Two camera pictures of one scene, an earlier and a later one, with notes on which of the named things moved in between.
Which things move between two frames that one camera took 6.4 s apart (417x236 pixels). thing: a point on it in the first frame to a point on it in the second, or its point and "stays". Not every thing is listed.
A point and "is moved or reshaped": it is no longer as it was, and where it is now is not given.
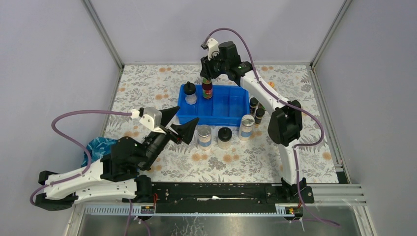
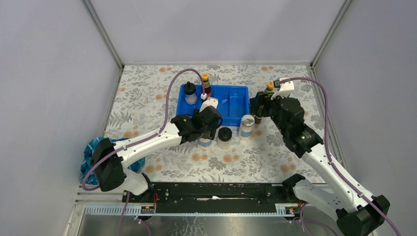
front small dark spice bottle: (259, 113) stays
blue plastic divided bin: (227, 105) stays
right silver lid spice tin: (247, 122) stays
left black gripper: (185, 132) to (210, 132)
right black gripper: (206, 71) to (261, 99)
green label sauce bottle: (207, 88) is moved or reshaped
